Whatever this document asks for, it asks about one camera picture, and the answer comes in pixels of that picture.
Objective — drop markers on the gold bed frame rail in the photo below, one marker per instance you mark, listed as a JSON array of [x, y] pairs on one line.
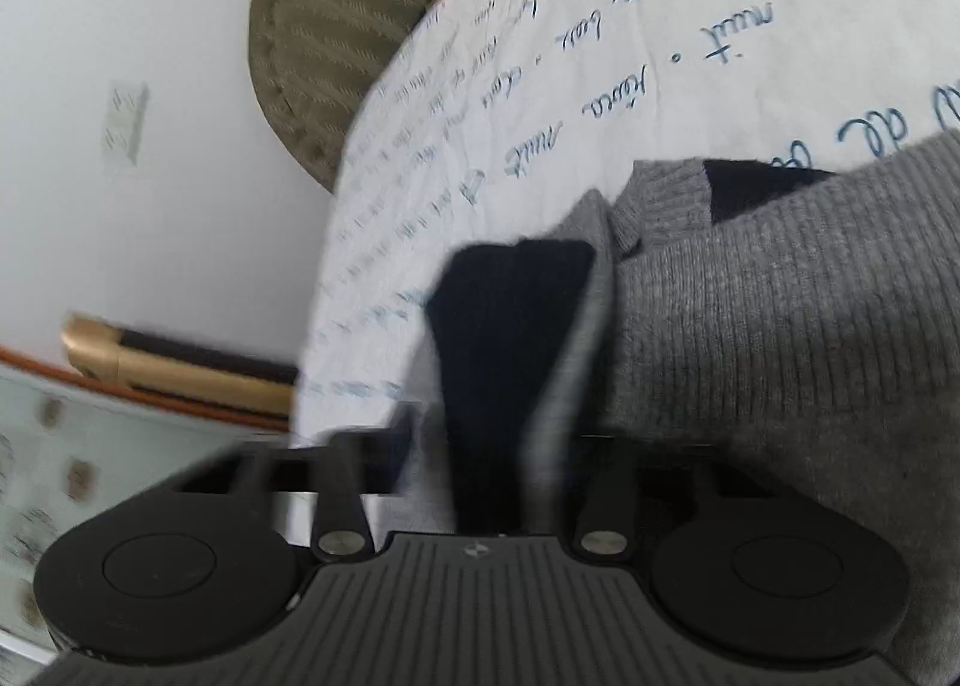
[[180, 371]]

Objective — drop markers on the grey and black knit sweater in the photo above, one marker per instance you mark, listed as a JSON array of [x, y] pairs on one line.
[[750, 356]]

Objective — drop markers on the wall tape piece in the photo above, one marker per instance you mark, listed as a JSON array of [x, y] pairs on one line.
[[124, 127]]

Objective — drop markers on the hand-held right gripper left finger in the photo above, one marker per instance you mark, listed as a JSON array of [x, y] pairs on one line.
[[341, 483]]

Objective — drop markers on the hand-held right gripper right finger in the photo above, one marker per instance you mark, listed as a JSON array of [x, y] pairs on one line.
[[600, 495]]

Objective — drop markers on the white script-printed bedsheet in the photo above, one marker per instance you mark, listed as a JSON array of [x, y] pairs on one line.
[[675, 56]]

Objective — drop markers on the olive striped pillow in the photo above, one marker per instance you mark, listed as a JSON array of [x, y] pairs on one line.
[[337, 34]]

